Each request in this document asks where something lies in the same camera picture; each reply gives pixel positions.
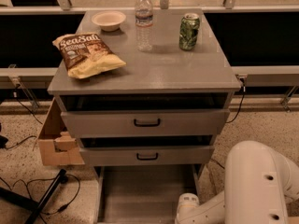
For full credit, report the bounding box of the grey drawer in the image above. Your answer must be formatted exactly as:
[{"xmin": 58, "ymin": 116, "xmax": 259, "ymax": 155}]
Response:
[
  {"xmin": 94, "ymin": 164, "xmax": 197, "ymax": 224},
  {"xmin": 80, "ymin": 146, "xmax": 214, "ymax": 166},
  {"xmin": 61, "ymin": 109, "xmax": 229, "ymax": 138}
]

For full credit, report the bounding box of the black floor cable right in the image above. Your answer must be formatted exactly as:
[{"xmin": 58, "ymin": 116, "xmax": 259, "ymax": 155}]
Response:
[{"xmin": 210, "ymin": 158, "xmax": 226, "ymax": 170}]

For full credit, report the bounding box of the metal railing bracket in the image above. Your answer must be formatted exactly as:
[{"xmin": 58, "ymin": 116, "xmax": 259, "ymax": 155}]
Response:
[
  {"xmin": 280, "ymin": 86, "xmax": 299, "ymax": 112},
  {"xmin": 8, "ymin": 75, "xmax": 39, "ymax": 114}
]

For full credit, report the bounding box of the black cable behind cabinet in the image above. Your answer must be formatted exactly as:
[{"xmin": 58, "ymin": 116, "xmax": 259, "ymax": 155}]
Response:
[{"xmin": 226, "ymin": 77, "xmax": 247, "ymax": 124}]

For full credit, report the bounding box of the grey bottom drawer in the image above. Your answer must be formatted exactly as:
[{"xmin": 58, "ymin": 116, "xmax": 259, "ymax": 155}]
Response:
[{"xmin": 94, "ymin": 164, "xmax": 197, "ymax": 224}]

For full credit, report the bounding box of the metal railing bracket left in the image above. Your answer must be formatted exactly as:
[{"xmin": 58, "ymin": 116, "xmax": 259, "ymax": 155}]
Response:
[{"xmin": 8, "ymin": 75, "xmax": 39, "ymax": 114}]

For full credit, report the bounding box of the clear plastic water bottle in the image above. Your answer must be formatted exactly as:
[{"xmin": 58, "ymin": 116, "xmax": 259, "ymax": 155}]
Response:
[{"xmin": 135, "ymin": 0, "xmax": 153, "ymax": 51}]

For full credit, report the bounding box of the black tripod stand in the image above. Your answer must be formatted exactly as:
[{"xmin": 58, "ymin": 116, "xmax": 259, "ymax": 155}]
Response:
[{"xmin": 0, "ymin": 168, "xmax": 69, "ymax": 224}]

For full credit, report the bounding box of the grey drawer cabinet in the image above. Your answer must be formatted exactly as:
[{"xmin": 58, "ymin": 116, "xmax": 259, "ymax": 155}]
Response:
[{"xmin": 47, "ymin": 8, "xmax": 242, "ymax": 189}]

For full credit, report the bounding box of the black floor cable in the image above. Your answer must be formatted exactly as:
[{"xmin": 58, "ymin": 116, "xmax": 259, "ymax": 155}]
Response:
[
  {"xmin": 0, "ymin": 173, "xmax": 81, "ymax": 217},
  {"xmin": 210, "ymin": 158, "xmax": 226, "ymax": 170}
]

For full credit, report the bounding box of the metal railing bracket right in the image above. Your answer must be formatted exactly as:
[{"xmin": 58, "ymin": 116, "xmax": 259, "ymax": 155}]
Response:
[{"xmin": 280, "ymin": 86, "xmax": 299, "ymax": 112}]

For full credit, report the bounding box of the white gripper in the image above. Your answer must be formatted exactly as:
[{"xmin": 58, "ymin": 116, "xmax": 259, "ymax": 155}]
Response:
[{"xmin": 175, "ymin": 193, "xmax": 202, "ymax": 224}]

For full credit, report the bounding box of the black floor cable left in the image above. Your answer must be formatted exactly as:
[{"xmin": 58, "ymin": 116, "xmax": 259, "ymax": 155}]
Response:
[{"xmin": 0, "ymin": 173, "xmax": 81, "ymax": 217}]

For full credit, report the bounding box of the cardboard box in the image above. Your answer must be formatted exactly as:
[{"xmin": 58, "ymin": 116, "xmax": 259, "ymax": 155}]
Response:
[{"xmin": 37, "ymin": 99, "xmax": 84, "ymax": 166}]

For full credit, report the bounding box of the grey middle drawer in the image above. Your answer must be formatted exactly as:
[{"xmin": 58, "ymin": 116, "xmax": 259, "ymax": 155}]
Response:
[{"xmin": 80, "ymin": 146, "xmax": 214, "ymax": 166}]

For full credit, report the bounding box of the white paper bowl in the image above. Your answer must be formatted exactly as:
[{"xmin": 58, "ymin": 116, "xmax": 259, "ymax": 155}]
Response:
[{"xmin": 92, "ymin": 11, "xmax": 126, "ymax": 32}]

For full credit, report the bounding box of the sea salt chips bag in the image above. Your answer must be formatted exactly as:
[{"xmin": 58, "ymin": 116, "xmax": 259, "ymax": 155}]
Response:
[{"xmin": 52, "ymin": 33, "xmax": 126, "ymax": 79}]

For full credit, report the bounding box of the green soda can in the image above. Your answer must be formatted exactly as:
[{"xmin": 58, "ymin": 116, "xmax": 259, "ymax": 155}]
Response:
[{"xmin": 179, "ymin": 13, "xmax": 200, "ymax": 50}]

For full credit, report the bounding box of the grey top drawer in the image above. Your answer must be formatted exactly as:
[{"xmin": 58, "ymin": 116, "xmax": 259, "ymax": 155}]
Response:
[{"xmin": 61, "ymin": 109, "xmax": 229, "ymax": 138}]

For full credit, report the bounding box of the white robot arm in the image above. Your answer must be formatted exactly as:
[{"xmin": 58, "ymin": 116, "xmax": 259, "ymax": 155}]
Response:
[{"xmin": 175, "ymin": 141, "xmax": 299, "ymax": 224}]

